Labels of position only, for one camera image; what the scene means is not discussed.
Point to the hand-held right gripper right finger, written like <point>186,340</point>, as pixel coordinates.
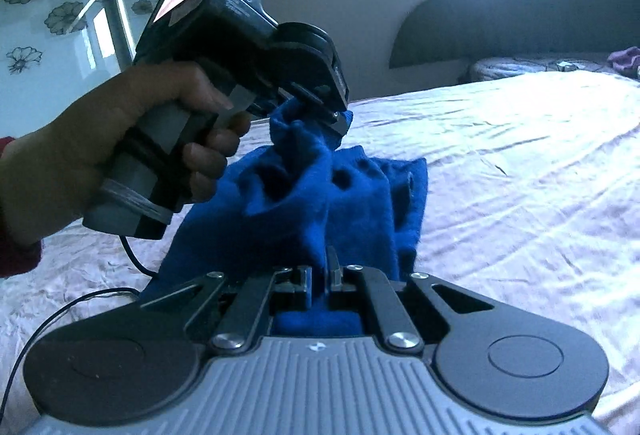
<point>333,267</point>

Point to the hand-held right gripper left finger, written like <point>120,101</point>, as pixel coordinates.
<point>302,286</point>

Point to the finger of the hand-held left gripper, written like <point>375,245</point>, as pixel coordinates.
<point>336,121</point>

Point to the blue knit sweater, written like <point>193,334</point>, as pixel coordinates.
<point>300,195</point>

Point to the person's left forearm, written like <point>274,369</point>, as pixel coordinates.
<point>15,245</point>

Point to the person's left hand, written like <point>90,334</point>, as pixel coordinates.
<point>75,150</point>

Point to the bed with pink sheet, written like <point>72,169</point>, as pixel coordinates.
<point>500,165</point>

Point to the glass wardrobe door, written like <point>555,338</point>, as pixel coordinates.
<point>50,15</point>

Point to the patterned pillow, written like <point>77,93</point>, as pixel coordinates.
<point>525,67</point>

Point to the purple cloth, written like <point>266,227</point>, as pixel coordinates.
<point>625,60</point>

